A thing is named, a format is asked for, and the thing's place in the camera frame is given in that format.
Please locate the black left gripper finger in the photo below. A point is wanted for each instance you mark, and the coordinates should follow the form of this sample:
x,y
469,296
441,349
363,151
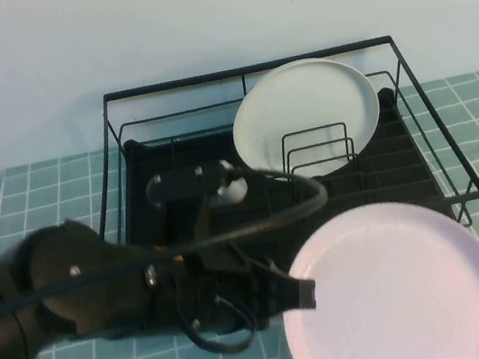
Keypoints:
x,y
298,291

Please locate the black plastic drip tray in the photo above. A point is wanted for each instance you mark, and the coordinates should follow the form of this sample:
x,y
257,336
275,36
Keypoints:
x,y
402,172

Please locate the white round plate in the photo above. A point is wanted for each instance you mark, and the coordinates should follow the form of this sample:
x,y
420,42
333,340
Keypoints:
x,y
300,101

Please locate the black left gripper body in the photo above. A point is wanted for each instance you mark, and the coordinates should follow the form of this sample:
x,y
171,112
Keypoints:
x,y
210,284

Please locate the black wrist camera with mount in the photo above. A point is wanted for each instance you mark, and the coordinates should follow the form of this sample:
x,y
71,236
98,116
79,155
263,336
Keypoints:
x,y
176,185

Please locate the pink round plate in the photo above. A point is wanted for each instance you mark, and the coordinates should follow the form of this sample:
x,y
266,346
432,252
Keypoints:
x,y
398,291

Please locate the green checked tablecloth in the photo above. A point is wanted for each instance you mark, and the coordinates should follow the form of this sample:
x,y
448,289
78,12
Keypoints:
x,y
462,117

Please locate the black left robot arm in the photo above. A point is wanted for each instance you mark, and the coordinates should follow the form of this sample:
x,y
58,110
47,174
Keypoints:
x,y
83,313

